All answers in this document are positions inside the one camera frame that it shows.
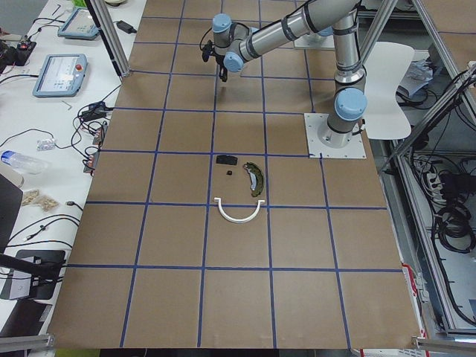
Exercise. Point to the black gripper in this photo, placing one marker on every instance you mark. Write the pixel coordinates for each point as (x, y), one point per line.
(222, 67)

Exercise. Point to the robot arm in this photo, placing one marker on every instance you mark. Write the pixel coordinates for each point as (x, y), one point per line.
(234, 44)

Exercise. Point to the black brake pad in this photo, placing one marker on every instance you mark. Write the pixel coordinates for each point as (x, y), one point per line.
(227, 160)

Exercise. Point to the green brake shoe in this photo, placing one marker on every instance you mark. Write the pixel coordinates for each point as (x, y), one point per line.
(256, 177)

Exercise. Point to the black power adapter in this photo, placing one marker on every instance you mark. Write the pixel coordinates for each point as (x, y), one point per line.
(125, 27)

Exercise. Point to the far teach pendant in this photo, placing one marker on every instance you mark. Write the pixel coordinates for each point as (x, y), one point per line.
(79, 25)

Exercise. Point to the teach pendant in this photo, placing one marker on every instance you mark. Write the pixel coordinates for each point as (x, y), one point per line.
(61, 75)
(79, 25)

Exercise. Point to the near teach pendant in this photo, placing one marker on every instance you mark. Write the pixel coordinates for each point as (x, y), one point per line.
(61, 75)

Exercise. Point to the white plastic chair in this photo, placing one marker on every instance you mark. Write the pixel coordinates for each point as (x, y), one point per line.
(386, 67)

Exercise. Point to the clear plastic water bottle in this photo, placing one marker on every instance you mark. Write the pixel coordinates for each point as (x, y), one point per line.
(24, 163)

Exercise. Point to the bag of small parts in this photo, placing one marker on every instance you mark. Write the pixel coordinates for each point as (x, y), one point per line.
(35, 198)

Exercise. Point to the black monitor stand base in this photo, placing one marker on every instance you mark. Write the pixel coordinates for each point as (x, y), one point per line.
(32, 274)

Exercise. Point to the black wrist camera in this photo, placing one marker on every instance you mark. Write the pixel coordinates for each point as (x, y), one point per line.
(207, 51)

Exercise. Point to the aluminium extrusion post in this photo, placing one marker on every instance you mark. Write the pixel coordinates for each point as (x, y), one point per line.
(108, 34)

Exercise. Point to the white curved plastic bracket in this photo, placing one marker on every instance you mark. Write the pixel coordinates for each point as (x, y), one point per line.
(238, 215)

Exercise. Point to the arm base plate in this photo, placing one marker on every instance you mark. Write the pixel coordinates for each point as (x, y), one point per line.
(322, 142)

